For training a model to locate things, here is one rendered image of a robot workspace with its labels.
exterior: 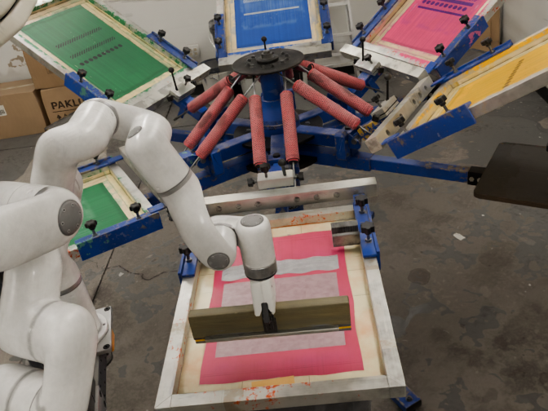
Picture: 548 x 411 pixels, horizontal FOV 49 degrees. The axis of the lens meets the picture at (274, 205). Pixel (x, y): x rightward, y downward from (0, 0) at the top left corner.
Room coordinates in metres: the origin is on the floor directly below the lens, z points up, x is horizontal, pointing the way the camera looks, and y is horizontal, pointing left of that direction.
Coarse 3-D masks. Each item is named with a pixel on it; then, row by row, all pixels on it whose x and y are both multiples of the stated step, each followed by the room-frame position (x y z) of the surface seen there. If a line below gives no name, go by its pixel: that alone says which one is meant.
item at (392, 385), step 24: (288, 216) 1.70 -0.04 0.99; (312, 216) 1.68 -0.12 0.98; (336, 216) 1.67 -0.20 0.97; (192, 288) 1.40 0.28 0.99; (384, 312) 1.16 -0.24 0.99; (384, 336) 1.08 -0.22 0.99; (168, 360) 1.12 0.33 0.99; (384, 360) 1.00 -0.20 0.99; (168, 384) 1.04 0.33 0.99; (288, 384) 0.98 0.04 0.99; (312, 384) 0.97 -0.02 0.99; (336, 384) 0.96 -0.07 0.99; (360, 384) 0.94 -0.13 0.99; (384, 384) 0.93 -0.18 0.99; (168, 408) 0.97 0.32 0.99; (192, 408) 0.97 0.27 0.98; (216, 408) 0.96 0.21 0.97; (240, 408) 0.96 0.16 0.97; (264, 408) 0.95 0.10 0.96
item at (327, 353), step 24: (288, 240) 1.61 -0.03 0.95; (312, 240) 1.59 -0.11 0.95; (288, 288) 1.37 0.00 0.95; (312, 288) 1.35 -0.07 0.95; (336, 288) 1.33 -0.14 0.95; (288, 336) 1.17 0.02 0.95; (312, 336) 1.16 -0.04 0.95; (336, 336) 1.14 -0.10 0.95; (288, 360) 1.09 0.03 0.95; (312, 360) 1.07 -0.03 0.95; (336, 360) 1.06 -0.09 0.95; (360, 360) 1.05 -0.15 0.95
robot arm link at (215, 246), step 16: (192, 176) 1.08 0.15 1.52; (176, 192) 1.05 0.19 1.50; (192, 192) 1.06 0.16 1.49; (176, 208) 1.05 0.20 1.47; (192, 208) 1.04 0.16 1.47; (176, 224) 1.04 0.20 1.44; (192, 224) 1.02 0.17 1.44; (208, 224) 1.02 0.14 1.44; (192, 240) 1.01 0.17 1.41; (208, 240) 1.01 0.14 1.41; (224, 240) 1.02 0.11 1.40; (208, 256) 1.01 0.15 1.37; (224, 256) 1.01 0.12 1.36
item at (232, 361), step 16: (240, 256) 1.57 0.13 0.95; (224, 288) 1.42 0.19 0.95; (240, 288) 1.41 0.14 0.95; (224, 304) 1.34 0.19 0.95; (240, 304) 1.33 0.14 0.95; (208, 352) 1.16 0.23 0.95; (224, 352) 1.15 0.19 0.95; (240, 352) 1.14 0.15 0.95; (256, 352) 1.13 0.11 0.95; (272, 352) 1.12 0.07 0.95; (208, 368) 1.11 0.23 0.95; (224, 368) 1.10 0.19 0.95; (240, 368) 1.09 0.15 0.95; (256, 368) 1.08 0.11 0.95; (272, 368) 1.07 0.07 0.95
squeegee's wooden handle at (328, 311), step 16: (288, 304) 1.08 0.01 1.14; (304, 304) 1.07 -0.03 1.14; (320, 304) 1.06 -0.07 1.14; (336, 304) 1.06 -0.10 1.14; (192, 320) 1.09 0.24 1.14; (208, 320) 1.09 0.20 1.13; (224, 320) 1.08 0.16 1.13; (240, 320) 1.08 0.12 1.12; (256, 320) 1.07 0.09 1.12; (288, 320) 1.07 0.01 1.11; (304, 320) 1.06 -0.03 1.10; (320, 320) 1.06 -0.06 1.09; (336, 320) 1.06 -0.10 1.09
